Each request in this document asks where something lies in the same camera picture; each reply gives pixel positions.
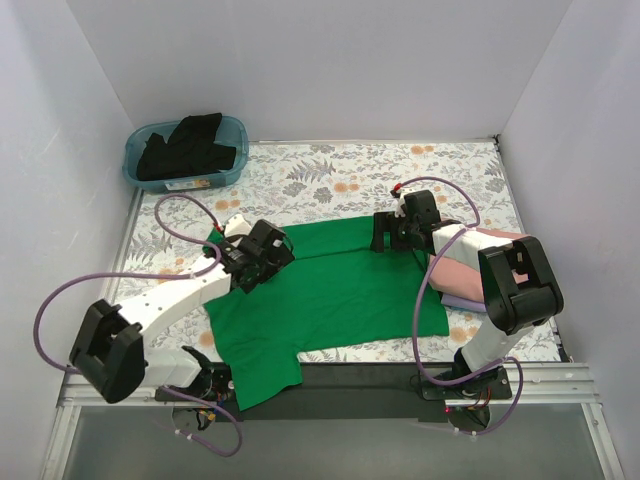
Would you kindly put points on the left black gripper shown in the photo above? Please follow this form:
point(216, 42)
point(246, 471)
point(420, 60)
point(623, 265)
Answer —
point(279, 251)

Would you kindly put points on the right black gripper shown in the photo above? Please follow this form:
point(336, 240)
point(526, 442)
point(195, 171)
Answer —
point(380, 232)

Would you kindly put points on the green t shirt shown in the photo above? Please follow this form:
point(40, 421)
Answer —
point(336, 293)

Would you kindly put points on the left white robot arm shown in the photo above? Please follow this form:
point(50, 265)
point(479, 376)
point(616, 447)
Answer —
point(114, 348)

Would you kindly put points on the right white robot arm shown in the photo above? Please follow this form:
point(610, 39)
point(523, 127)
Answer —
point(519, 288)

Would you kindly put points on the floral table mat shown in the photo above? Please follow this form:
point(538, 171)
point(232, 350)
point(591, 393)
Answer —
point(303, 183)

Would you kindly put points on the folded pink t shirt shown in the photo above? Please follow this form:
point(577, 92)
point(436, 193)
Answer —
point(457, 273)

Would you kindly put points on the folded lilac t shirt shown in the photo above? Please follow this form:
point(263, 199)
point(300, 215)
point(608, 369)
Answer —
point(456, 302)

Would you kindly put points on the black t shirt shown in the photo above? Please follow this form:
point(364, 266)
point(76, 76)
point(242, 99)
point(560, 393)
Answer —
point(190, 151)

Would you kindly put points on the teal plastic bin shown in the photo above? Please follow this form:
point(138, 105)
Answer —
point(231, 133)

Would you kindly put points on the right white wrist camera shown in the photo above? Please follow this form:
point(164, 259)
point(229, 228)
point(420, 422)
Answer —
point(399, 193)

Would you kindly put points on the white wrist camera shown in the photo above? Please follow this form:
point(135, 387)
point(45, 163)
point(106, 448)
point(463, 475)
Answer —
point(236, 225)
point(399, 193)

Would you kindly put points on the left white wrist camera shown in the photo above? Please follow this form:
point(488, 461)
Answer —
point(236, 225)

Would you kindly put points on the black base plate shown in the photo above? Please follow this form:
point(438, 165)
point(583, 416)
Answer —
point(366, 391)

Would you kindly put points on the aluminium frame rail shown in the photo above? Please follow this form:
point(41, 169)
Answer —
point(553, 427)

